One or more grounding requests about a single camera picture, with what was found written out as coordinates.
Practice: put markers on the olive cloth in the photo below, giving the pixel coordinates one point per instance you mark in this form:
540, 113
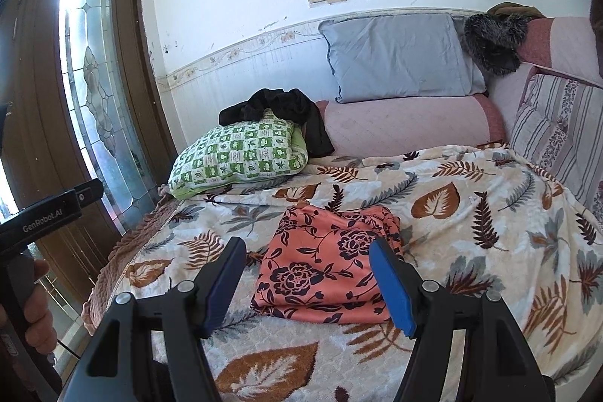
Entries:
513, 10

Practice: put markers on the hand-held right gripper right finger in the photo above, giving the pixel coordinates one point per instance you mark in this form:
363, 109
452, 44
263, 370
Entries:
391, 289

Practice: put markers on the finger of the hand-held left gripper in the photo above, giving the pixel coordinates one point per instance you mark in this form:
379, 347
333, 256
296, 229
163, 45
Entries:
89, 194

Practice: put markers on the black garment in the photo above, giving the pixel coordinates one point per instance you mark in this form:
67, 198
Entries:
282, 103

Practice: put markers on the green patterned pillow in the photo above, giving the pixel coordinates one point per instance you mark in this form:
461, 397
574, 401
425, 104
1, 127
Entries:
235, 157

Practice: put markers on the leaf-print fleece blanket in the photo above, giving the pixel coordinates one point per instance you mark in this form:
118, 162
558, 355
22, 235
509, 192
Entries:
471, 242

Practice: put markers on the dark furry cloth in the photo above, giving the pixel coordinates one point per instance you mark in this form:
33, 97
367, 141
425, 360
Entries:
494, 44

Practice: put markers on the grey-blue pillow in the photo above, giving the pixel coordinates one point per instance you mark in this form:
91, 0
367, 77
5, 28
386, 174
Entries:
400, 53

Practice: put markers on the striped cushion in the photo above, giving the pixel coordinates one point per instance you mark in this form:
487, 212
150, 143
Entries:
560, 124

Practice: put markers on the orange floral garment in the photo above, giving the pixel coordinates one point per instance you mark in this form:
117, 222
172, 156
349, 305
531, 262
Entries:
320, 270

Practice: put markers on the brown quilted bed cover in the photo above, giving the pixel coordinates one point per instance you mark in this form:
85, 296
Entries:
117, 251

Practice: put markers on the person's left hand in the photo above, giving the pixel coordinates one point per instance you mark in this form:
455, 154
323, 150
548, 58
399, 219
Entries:
37, 303

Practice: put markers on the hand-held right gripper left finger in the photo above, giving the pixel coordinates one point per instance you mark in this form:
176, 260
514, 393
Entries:
226, 289

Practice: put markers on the pink sofa bolster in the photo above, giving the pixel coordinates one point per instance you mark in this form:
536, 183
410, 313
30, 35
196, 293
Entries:
400, 124

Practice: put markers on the wooden door with stained glass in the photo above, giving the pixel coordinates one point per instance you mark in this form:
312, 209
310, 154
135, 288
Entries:
103, 100

